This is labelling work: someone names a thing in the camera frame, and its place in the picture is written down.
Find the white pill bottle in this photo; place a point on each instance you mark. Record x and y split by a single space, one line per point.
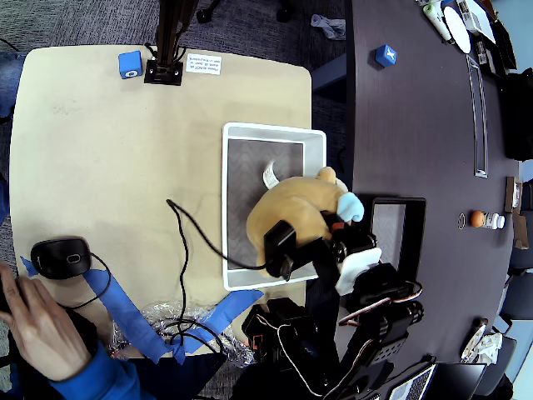
494 221

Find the blue cube with O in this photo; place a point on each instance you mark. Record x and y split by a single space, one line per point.
130 64

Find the grey chevron liner mat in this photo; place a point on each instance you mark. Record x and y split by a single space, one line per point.
241 175
387 233

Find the black webcam on gripper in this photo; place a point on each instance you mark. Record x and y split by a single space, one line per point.
279 237

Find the clear crumpled plastic wrap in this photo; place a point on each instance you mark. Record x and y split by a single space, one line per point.
158 310

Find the open brown cardboard box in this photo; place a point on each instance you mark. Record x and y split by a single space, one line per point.
513 196

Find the small orange ball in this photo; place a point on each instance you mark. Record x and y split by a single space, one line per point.
477 218

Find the open laptop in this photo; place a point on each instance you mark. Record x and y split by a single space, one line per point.
458 381

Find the silver snack wrapper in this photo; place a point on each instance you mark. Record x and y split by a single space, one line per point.
472 341

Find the small blue tape piece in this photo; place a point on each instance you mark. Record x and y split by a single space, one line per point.
27 266

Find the black and blue bag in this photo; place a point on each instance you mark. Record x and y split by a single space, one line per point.
516 116

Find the grey cloth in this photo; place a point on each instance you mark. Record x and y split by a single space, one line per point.
331 26

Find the blue cube with X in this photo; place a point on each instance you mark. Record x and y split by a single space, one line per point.
385 56

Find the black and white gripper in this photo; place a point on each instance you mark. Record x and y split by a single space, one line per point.
336 237

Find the crumpled white tissue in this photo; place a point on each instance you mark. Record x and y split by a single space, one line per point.
491 348

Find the white paper box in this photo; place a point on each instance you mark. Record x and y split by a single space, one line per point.
479 21

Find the white tube green cap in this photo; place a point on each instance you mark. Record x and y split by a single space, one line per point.
437 21

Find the black rectangular tray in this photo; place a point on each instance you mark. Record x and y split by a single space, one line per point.
416 233

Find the person's right hand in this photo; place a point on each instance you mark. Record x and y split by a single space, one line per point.
46 329

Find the white printed paper label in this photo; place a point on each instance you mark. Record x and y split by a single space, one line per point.
203 64

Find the grey office chair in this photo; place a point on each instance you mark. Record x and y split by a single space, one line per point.
509 354
520 300
522 258

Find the orange plush toy blue ears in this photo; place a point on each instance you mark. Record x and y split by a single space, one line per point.
287 200

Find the white plastic bin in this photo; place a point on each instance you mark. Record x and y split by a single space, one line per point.
225 208

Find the white round disc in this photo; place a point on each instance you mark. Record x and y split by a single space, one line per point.
457 29

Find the right forearm blue sleeve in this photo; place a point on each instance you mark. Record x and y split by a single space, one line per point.
100 379

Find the black computer mouse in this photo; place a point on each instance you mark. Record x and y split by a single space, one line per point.
58 258

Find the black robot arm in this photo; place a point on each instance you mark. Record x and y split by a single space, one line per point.
375 333

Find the black camera stand post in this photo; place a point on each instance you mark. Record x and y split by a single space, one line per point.
164 71

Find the black flat case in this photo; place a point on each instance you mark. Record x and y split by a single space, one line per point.
504 46

